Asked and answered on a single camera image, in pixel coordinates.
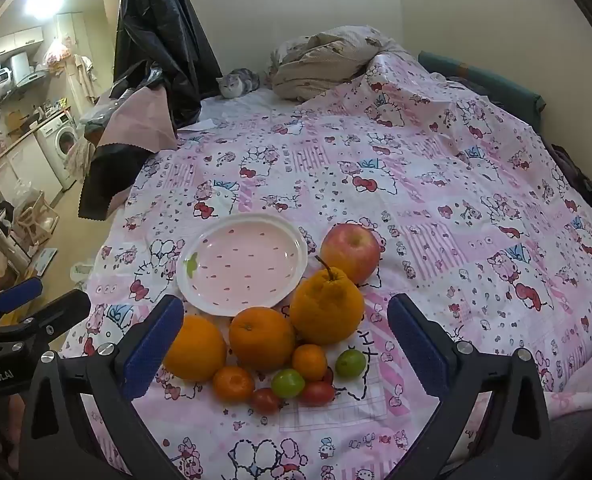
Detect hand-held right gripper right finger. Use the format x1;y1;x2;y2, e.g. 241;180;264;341
387;294;559;480

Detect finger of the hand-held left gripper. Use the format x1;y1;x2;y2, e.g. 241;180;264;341
0;276;44;321
0;289;93;356

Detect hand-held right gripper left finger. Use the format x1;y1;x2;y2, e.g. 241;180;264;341
21;294;187;480

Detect large round orange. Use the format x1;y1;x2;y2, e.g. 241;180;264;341
163;314;227;382
229;306;297;372

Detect small green fruit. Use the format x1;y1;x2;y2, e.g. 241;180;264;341
335;349;367;379
271;368;305;399

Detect small mandarin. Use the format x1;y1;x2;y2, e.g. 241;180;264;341
212;366;255;404
291;343;329;382

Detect bumpy orange with stem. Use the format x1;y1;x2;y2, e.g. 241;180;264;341
289;256;365;346

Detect red cherry tomato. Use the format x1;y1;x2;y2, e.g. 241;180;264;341
251;387;283;415
300;381;335;407

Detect red apple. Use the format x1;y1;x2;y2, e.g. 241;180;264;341
320;223;381;286

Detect pink strawberry-print plate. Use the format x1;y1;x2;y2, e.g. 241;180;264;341
176;212;309;317

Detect white plastic bag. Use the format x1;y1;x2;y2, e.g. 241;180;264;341
70;259;97;286

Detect floor scale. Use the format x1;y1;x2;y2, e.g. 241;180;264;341
26;247;58;276

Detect kitchen base cabinet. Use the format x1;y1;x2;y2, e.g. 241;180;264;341
0;125;64;201

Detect floral cloth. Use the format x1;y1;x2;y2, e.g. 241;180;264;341
66;137;94;181

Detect pink cartoon-print blanket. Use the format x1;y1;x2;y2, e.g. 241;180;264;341
58;52;592;480

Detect white washing machine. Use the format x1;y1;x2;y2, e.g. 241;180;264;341
35;110;79;191

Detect pink fleece blanket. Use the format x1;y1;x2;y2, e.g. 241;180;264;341
546;387;592;418

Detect pink and black cloth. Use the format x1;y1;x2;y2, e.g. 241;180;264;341
77;82;177;221

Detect dark clothes pile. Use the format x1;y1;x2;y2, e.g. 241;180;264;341
546;144;592;218

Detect hanging white towel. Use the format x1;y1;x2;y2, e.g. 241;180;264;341
73;54;97;103

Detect hanging pink bag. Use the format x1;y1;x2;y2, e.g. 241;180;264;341
43;37;74;68

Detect white bed sheet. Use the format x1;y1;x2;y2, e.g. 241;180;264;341
196;87;307;123

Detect grey and white cat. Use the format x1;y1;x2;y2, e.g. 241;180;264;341
217;68;261;99

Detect crumpled beige duvet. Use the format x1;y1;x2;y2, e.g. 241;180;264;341
267;26;407;102

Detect black plastic sheet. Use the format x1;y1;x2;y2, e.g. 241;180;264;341
113;0;223;128

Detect white wall cabinets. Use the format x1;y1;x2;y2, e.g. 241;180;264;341
0;26;45;63

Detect teal bed frame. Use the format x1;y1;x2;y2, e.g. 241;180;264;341
418;50;544;131

